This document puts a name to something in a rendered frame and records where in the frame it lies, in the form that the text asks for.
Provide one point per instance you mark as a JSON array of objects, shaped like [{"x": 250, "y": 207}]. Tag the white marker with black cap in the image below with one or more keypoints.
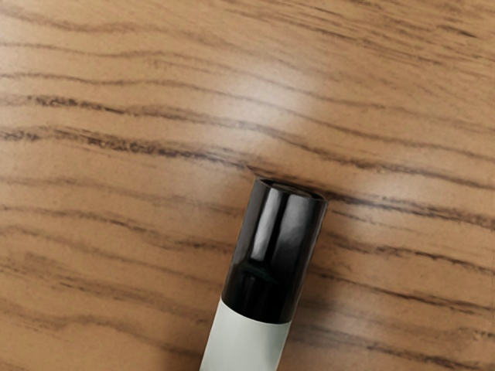
[{"x": 270, "y": 263}]

